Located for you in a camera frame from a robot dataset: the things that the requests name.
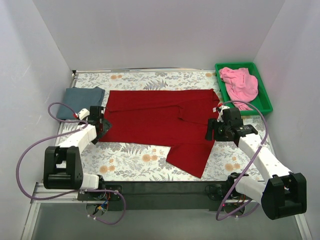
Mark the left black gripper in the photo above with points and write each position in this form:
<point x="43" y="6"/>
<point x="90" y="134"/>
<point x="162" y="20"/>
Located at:
<point x="104" y="128"/>

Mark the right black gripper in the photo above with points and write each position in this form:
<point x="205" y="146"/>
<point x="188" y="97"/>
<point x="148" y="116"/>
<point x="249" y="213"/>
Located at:
<point x="210" y="129"/>

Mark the red t-shirt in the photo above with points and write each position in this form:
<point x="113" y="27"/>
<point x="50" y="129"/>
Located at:
<point x="175" y="119"/>

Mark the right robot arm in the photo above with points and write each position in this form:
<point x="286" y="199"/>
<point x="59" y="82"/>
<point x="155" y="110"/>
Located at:
<point x="283" y="193"/>

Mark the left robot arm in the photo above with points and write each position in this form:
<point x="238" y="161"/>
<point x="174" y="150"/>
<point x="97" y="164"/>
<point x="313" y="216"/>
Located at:
<point x="63" y="165"/>

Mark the folded blue-grey t-shirt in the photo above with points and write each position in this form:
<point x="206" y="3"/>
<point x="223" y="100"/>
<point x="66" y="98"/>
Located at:
<point x="83" y="98"/>

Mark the green plastic bin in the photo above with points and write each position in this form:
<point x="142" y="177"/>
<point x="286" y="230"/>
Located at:
<point x="262" y="101"/>

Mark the pink t-shirt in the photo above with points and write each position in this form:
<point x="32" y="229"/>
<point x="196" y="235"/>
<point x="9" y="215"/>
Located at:
<point x="239" y="83"/>

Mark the floral patterned table mat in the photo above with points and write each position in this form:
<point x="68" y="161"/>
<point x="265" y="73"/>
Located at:
<point x="135" y="162"/>

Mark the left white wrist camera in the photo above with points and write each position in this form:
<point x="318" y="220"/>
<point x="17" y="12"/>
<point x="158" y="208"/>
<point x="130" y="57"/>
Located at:
<point x="82" y="114"/>

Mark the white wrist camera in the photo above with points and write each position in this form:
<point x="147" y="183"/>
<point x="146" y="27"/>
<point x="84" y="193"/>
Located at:
<point x="219" y="109"/>
<point x="82" y="114"/>

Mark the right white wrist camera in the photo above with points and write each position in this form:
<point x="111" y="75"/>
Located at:
<point x="219" y="109"/>

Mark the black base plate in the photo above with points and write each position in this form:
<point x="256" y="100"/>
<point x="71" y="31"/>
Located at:
<point x="170" y="195"/>

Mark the aluminium frame rail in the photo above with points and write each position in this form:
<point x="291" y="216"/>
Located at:
<point x="61" y="215"/>

